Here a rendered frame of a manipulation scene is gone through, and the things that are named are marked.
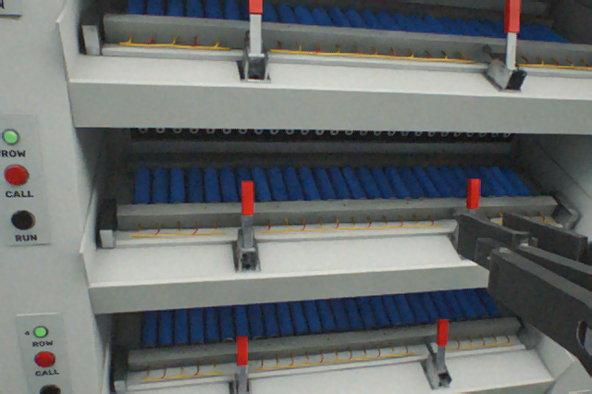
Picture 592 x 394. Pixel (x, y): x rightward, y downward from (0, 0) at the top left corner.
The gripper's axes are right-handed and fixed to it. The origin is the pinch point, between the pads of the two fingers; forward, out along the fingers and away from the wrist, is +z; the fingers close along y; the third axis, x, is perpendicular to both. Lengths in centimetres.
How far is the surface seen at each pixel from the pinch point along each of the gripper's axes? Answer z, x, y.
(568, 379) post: 25.2, -28.6, 31.9
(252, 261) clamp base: 22.7, -7.8, -14.1
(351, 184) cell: 31.3, -1.0, -0.1
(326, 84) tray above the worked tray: 17.8, 10.8, -8.0
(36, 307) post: 21.3, -11.1, -35.5
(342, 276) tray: 21.3, -9.5, -4.4
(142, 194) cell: 29.7, -1.6, -25.9
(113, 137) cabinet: 38.5, 4.3, -30.2
